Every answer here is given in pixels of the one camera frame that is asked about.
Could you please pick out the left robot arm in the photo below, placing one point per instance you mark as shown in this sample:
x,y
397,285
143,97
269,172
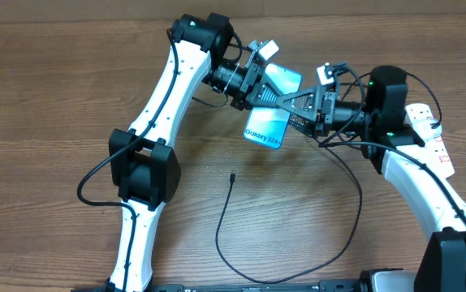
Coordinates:
x,y
142,159

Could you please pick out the white power strip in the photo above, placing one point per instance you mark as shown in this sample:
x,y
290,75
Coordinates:
x,y
434,152

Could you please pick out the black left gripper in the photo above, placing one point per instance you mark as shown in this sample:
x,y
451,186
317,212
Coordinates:
x,y
252,82

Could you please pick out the white charger plug adapter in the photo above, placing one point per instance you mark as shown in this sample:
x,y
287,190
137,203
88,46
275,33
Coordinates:
x,y
428,129

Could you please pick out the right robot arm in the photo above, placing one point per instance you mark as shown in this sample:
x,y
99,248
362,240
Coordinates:
x,y
404,144

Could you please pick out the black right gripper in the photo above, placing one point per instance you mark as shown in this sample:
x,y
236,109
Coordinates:
x,y
313,128

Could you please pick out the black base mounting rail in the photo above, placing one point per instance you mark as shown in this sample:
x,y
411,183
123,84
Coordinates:
x,y
337,285

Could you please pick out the blue Samsung Galaxy smartphone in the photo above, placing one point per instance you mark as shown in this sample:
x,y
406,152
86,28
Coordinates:
x,y
267,124

